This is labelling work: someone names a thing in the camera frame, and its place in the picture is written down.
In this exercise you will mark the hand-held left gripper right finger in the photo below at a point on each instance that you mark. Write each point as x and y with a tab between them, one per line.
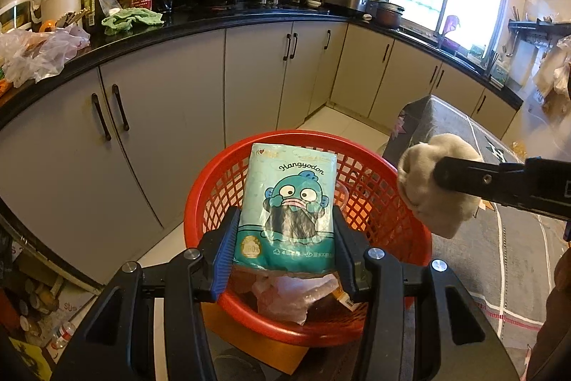
345	260

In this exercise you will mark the brown cardboard box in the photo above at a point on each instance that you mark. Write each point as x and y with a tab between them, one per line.
67	305

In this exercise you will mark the yellow printed packet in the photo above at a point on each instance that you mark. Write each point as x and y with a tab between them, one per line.
31	358

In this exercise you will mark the hanging white plastic bags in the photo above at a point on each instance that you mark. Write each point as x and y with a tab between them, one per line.
555	77

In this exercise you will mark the black wall rack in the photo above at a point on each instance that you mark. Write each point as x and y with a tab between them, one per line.
535	28

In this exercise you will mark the green white utensil holder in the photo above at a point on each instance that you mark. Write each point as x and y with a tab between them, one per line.
499	71

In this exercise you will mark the white pink plastic bag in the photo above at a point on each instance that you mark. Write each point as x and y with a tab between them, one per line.
290	296

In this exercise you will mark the pink plastic jug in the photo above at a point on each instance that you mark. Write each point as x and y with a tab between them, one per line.
450	33

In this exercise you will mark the black kitchen countertop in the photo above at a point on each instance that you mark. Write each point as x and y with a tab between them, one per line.
200	24

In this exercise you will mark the beige base cabinets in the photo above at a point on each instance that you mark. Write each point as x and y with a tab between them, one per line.
178	95

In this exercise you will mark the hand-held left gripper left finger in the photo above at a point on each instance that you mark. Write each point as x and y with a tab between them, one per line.
225	265

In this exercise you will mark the white sock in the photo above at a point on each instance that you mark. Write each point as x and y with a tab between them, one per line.
424	184

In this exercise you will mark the stacked white plastic containers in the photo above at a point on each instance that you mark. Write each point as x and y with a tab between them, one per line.
15	1

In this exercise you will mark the green detergent bottle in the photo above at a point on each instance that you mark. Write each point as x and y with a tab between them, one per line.
477	55

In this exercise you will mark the clear plastic bag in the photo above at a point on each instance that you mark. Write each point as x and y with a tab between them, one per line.
35	55

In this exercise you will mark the green tissue pack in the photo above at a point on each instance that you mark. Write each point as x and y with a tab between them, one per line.
290	193

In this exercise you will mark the red plastic basket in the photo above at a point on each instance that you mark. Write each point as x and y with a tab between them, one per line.
285	334

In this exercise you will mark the brown pot with lid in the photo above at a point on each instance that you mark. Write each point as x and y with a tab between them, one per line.
390	15

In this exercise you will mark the person's right forearm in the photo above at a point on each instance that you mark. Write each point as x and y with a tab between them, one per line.
555	309

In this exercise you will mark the orange plastic stool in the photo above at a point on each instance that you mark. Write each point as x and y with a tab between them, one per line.
272	356

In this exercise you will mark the silver pan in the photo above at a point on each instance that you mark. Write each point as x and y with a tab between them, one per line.
374	4

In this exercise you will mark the green cloth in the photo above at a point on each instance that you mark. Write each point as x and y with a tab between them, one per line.
129	20

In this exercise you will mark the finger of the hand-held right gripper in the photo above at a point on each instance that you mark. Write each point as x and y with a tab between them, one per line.
473	178

